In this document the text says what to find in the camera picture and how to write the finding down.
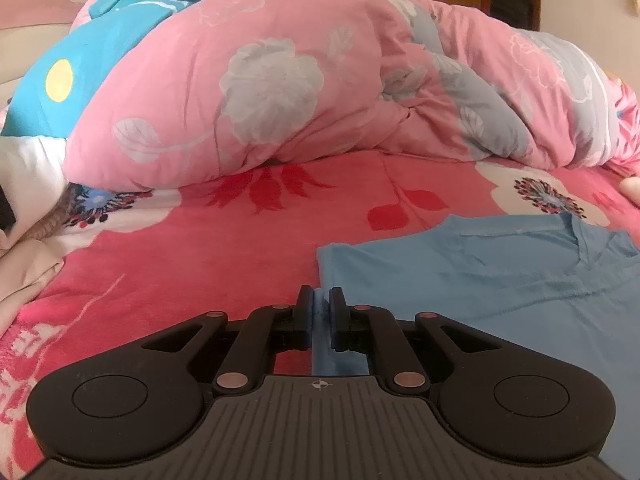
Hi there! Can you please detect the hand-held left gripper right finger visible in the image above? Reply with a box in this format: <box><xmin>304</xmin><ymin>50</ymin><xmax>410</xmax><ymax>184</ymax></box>
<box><xmin>327</xmin><ymin>286</ymin><xmax>503</xmax><ymax>395</ymax></box>

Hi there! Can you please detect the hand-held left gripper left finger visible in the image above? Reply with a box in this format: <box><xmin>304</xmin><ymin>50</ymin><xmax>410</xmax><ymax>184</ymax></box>
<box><xmin>141</xmin><ymin>285</ymin><xmax>316</xmax><ymax>395</ymax></box>

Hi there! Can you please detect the blue printed t-shirt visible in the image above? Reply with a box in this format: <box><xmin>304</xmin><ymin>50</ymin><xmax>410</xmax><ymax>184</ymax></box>
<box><xmin>312</xmin><ymin>212</ymin><xmax>640</xmax><ymax>378</ymax></box>

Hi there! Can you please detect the red floral blanket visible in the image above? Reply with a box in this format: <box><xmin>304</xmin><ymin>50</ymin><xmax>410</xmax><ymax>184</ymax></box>
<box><xmin>0</xmin><ymin>147</ymin><xmax>640</xmax><ymax>461</ymax></box>

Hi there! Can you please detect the pink floral quilt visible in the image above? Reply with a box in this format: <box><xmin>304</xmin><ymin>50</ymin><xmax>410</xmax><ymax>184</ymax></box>
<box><xmin>65</xmin><ymin>0</ymin><xmax>640</xmax><ymax>196</ymax></box>

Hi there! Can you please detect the beige cloth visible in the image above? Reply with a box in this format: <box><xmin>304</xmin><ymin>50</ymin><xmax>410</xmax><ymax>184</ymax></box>
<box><xmin>0</xmin><ymin>237</ymin><xmax>66</xmax><ymax>336</ymax></box>

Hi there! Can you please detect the white pillow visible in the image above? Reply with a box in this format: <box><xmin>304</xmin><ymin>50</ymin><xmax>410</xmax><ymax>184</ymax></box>
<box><xmin>0</xmin><ymin>135</ymin><xmax>71</xmax><ymax>221</ymax></box>

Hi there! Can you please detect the cream folded towel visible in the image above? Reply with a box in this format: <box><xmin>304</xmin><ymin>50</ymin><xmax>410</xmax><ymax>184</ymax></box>
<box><xmin>620</xmin><ymin>175</ymin><xmax>640</xmax><ymax>206</ymax></box>

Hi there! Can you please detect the blue printed bedding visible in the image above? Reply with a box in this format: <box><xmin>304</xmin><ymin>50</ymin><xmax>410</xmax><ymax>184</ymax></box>
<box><xmin>0</xmin><ymin>0</ymin><xmax>281</xmax><ymax>138</ymax></box>

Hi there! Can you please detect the pink and cream headboard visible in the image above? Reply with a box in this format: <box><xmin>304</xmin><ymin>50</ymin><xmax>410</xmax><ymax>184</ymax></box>
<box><xmin>0</xmin><ymin>0</ymin><xmax>86</xmax><ymax>86</ymax></box>

